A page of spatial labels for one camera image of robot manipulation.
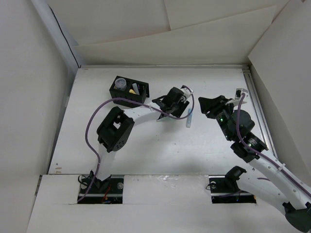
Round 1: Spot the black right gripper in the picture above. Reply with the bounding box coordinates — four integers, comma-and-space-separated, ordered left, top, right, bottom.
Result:
198, 95, 235, 141

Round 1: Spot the blue highlighter pen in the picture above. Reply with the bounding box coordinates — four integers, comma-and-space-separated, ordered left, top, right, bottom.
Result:
186, 108, 193, 128

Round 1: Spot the orange capped lead case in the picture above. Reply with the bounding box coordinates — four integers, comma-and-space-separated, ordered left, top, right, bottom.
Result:
132, 83, 140, 95

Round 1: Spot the clear jar of paper clips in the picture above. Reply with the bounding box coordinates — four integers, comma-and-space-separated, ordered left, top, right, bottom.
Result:
115, 77, 127, 91

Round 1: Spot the green highlighter pen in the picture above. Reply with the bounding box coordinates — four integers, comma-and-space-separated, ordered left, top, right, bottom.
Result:
161, 117, 171, 121

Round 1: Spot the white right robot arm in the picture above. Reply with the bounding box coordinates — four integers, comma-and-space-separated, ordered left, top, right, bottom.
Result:
198, 93, 311, 233

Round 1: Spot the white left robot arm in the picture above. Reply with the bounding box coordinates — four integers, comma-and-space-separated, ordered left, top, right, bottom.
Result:
89, 85, 194, 193

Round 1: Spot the black slotted organizer box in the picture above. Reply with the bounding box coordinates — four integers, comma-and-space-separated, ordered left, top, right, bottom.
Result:
109, 76, 150, 103

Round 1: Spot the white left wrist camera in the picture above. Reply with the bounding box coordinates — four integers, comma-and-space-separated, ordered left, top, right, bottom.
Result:
180, 85, 193, 100

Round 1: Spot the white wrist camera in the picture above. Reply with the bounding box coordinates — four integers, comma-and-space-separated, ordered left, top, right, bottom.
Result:
180, 85, 193, 100
225, 88, 249, 107

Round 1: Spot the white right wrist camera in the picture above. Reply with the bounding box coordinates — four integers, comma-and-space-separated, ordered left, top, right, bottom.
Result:
225, 88, 249, 107

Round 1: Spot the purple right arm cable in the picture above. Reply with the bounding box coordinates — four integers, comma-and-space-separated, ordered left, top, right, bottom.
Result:
237, 93, 311, 197

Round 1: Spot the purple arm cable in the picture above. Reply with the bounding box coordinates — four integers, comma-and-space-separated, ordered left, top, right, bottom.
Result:
237, 93, 311, 197
77, 84, 195, 202

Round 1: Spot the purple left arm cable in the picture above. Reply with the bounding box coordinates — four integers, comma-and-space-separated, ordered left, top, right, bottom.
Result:
77, 84, 195, 202

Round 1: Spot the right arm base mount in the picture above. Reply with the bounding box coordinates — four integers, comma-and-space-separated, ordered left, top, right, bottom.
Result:
205, 166, 257, 204

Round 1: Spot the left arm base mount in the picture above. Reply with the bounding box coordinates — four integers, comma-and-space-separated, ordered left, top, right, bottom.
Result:
77, 171, 124, 204

